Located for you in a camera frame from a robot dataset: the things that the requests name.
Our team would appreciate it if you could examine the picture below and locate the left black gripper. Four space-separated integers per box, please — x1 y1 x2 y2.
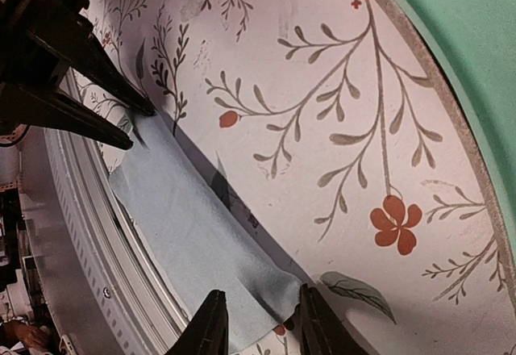
1 0 156 150

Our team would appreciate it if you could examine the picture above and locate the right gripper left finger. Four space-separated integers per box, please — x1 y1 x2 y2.
169 290 229 355

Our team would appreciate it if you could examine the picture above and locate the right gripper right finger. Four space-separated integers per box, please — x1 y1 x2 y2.
299 284 378 355

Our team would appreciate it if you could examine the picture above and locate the large blue cleaning cloth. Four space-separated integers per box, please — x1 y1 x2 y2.
110 115 302 353

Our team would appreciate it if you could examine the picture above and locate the grey glasses case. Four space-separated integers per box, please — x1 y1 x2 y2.
370 0 515 288

